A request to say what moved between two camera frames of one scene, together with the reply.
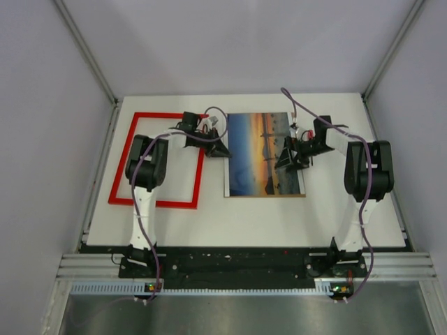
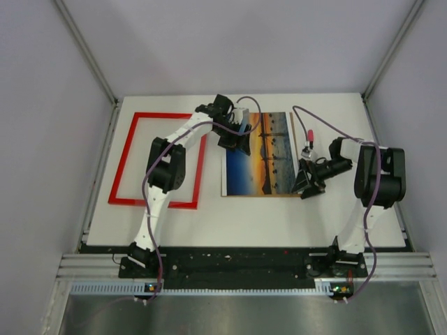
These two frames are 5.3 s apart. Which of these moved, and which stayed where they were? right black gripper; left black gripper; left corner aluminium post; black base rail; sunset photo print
Moved: left black gripper; right black gripper
Stayed: black base rail; left corner aluminium post; sunset photo print
